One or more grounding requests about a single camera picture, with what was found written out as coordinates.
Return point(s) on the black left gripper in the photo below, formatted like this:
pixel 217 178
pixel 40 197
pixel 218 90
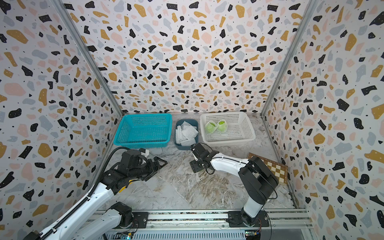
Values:
pixel 152 168

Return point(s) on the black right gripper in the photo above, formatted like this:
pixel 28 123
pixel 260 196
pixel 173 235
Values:
pixel 193 165

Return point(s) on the white foam net sleeve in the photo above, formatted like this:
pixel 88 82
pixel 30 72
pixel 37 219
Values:
pixel 210 127
pixel 222 126

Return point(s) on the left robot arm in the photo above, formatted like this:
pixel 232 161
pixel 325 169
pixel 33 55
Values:
pixel 70 225

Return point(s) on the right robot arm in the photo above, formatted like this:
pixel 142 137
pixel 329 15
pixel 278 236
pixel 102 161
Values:
pixel 258 180

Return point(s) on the white foam nets pile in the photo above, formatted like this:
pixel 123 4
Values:
pixel 186 134

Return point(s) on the teal plastic basket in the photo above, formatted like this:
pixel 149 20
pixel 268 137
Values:
pixel 144 131

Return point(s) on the dark blue net bin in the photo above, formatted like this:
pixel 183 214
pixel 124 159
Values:
pixel 193 122

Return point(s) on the white plastic basket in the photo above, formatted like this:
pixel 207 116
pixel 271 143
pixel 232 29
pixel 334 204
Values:
pixel 226 129

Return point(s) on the wooden chessboard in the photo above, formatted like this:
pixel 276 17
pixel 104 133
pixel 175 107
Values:
pixel 279 170

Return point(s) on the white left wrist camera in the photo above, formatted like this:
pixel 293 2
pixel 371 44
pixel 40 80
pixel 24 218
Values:
pixel 144 152

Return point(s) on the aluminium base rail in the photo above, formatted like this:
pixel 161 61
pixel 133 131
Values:
pixel 271 224

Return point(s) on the aluminium corner post left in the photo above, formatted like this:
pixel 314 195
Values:
pixel 64 15

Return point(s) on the aluminium corner post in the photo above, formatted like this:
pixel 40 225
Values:
pixel 64 15
pixel 290 54

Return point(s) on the aluminium corner post right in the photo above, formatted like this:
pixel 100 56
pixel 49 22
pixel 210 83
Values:
pixel 290 54

